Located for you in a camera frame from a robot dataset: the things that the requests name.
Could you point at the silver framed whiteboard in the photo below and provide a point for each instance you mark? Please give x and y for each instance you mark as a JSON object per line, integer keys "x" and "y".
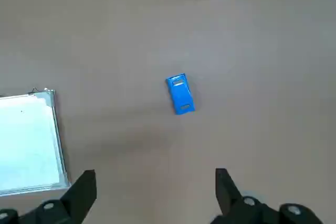
{"x": 26, "y": 142}

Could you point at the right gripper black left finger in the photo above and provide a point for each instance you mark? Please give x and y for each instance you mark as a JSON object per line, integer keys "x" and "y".
{"x": 78, "y": 195}

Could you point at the blue whiteboard eraser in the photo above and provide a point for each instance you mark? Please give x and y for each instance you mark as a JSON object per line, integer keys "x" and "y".
{"x": 181, "y": 95}

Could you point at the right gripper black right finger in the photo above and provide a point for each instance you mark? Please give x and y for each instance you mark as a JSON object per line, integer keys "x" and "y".
{"x": 228, "y": 197}

